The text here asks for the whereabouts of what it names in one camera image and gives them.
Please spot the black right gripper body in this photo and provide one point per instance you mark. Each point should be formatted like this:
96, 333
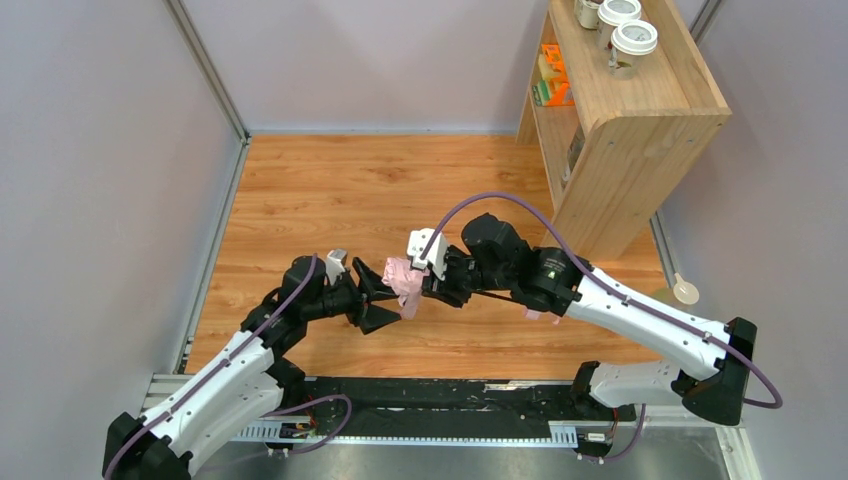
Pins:
432, 283

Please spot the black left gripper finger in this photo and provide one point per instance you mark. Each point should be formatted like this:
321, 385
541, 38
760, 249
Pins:
371, 284
374, 318

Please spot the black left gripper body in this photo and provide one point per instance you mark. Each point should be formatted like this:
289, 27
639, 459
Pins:
357, 298

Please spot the pink folding umbrella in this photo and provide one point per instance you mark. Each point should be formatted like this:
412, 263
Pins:
404, 281

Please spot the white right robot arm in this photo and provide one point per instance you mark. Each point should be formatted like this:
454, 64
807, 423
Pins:
703, 361

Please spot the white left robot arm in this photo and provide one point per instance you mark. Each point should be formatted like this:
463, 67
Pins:
249, 377

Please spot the wooden shelf unit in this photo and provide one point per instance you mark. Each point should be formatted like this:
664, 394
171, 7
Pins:
615, 155

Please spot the orange box on shelf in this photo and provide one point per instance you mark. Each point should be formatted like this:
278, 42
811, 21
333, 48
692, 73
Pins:
553, 87

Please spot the green juice bottle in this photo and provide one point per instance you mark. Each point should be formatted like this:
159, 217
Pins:
683, 291

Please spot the back white lidded cup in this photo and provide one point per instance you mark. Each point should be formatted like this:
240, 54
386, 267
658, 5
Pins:
586, 13

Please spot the white lidded cup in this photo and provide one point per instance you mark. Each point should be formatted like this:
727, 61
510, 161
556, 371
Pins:
586, 13
631, 43
612, 13

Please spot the front white lidded cup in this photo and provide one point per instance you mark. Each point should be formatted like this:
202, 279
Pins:
631, 43

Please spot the middle white lidded cup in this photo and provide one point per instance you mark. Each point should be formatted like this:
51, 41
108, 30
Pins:
612, 13

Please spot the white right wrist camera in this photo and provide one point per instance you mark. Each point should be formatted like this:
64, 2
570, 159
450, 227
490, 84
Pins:
427, 250

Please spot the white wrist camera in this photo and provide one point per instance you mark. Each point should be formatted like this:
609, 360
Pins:
335, 265
427, 250

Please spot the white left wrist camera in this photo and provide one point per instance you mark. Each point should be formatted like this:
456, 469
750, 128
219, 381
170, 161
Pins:
335, 265

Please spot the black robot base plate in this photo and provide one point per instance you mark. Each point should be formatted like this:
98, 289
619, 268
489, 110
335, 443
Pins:
449, 411

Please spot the aluminium frame rail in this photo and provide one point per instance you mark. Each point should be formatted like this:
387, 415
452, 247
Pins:
174, 438

